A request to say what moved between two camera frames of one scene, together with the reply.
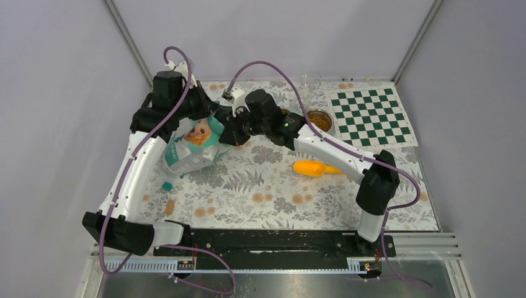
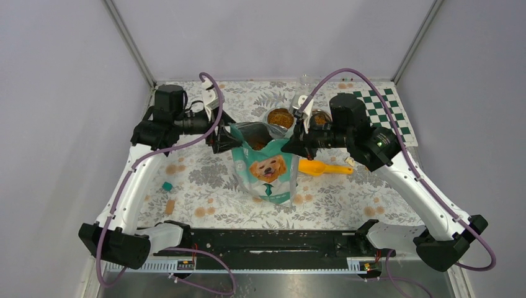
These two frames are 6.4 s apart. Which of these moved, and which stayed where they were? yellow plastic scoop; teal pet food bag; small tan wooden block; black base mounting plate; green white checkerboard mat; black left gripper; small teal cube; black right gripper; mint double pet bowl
Moved: black left gripper; black right gripper; teal pet food bag
Stayed: mint double pet bowl; black base mounting plate; small teal cube; small tan wooden block; yellow plastic scoop; green white checkerboard mat
